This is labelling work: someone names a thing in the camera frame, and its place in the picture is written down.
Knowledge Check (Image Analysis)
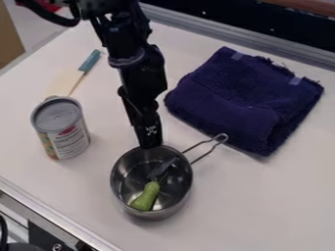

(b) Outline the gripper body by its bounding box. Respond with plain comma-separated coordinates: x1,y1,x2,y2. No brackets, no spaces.
107,45,170,115

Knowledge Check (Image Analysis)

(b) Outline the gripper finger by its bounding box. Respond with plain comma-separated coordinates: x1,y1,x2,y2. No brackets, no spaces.
116,85,144,127
129,103,166,150

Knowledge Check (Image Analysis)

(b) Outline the silver pot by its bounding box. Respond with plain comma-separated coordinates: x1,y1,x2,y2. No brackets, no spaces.
108,132,231,221

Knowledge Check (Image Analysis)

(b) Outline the can with white label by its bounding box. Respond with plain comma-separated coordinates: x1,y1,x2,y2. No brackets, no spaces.
29,95,92,161

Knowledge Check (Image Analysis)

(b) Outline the teal and yellow tool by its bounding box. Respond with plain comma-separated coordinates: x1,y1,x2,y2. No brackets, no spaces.
65,48,103,98

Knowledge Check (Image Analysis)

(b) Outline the green toy pear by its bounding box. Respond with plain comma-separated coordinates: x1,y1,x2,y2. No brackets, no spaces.
127,180,162,212

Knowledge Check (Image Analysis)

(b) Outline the purple cloth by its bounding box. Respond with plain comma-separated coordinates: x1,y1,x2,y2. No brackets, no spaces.
163,46,326,157

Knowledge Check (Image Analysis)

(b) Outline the cardboard box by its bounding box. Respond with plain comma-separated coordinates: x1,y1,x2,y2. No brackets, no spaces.
0,0,26,70

